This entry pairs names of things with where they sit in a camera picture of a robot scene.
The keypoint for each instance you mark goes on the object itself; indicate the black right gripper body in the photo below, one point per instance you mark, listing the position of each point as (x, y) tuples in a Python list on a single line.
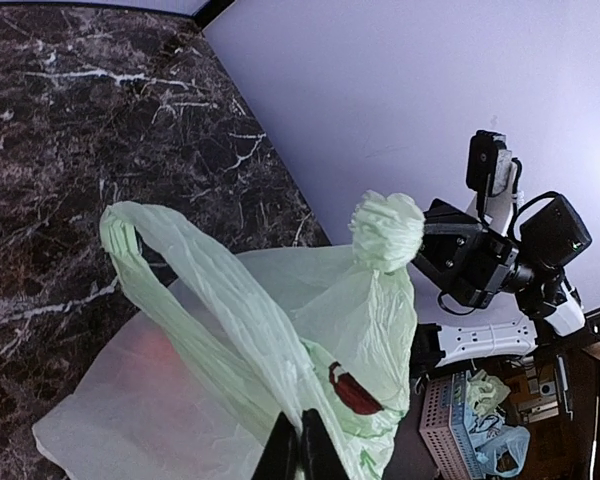
[(464, 258)]

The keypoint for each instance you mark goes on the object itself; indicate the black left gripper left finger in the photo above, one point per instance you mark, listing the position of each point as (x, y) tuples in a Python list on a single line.
[(279, 459)]

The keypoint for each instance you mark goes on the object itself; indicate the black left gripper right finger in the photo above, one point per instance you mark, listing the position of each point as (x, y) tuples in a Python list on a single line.
[(318, 455)]

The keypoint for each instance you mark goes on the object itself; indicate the light green plastic bag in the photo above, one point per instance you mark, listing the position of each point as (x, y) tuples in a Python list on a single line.
[(259, 333)]

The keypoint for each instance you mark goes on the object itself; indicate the orange fruit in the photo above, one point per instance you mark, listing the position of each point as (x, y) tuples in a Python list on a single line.
[(150, 354)]

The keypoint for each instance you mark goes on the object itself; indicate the grey perforated basket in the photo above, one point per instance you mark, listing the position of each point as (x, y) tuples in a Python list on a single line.
[(442, 428)]

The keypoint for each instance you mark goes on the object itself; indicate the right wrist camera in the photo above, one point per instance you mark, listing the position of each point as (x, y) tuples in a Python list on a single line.
[(493, 173)]

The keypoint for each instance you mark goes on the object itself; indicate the right black frame post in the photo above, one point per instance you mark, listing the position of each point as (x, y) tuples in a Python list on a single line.
[(210, 11)]

